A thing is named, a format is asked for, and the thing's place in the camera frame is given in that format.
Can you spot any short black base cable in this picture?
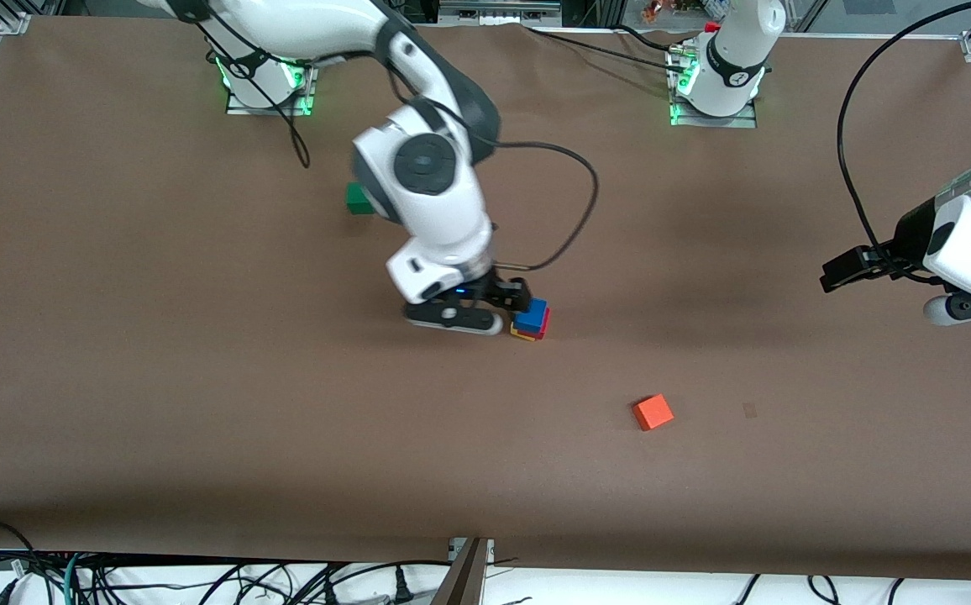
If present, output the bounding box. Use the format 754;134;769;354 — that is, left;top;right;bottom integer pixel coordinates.
616;24;681;53

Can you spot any grey power strip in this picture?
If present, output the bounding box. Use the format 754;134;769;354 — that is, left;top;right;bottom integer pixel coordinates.
439;0;562;22

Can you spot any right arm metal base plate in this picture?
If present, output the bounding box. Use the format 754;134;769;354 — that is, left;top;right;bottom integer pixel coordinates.
225;63;316;117

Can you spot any blue wooden block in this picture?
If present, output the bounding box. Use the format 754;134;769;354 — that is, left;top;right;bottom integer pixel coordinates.
512;298;549;330

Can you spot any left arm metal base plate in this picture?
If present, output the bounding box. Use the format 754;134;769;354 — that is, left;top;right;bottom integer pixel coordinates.
669;46;759;129

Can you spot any orange wooden block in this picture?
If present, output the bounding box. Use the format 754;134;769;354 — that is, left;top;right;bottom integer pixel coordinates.
632;393;675;431

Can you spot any right arm black wrist cable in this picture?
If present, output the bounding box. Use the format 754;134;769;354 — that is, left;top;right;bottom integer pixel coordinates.
196;21;600;271

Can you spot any dark slanted post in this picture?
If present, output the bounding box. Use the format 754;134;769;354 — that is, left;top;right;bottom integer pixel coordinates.
431;538;491;605

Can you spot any brown table cover sheet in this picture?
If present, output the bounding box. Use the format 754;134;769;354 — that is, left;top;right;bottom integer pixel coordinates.
0;17;971;581

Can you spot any long black base cable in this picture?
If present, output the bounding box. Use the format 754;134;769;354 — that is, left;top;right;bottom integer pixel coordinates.
522;25;690;73

